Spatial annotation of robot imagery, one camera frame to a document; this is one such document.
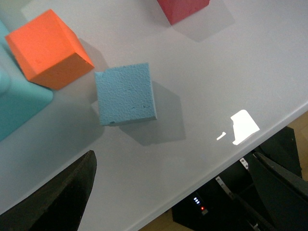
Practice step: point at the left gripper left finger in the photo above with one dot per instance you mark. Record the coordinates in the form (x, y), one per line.
(59, 204)

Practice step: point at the black robot base box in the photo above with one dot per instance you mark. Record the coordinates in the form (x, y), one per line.
(230, 201)

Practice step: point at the left orange foam cube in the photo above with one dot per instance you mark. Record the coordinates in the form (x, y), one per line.
(49, 52)

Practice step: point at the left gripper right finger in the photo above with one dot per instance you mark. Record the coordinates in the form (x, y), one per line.
(284, 194)

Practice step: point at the blue foam cube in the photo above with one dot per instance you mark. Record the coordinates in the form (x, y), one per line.
(125, 95)

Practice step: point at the near red foam cube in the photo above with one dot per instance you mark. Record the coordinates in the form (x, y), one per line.
(177, 10)

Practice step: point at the teal plastic bin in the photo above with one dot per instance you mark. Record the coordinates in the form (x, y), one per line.
(19, 99)

